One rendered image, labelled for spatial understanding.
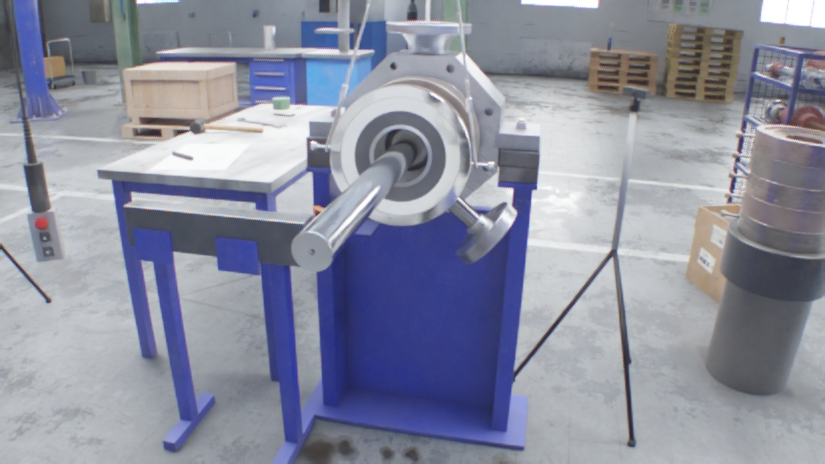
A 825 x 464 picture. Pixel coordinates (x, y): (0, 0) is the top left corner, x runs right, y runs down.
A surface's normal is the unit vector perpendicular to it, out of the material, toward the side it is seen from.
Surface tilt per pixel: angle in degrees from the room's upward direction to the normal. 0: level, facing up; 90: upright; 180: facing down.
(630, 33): 90
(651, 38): 90
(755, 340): 90
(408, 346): 90
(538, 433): 0
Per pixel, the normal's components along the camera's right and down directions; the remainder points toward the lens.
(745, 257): -0.91, 0.14
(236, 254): -0.21, 0.36
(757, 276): -0.75, 0.23
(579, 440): 0.02, -0.93
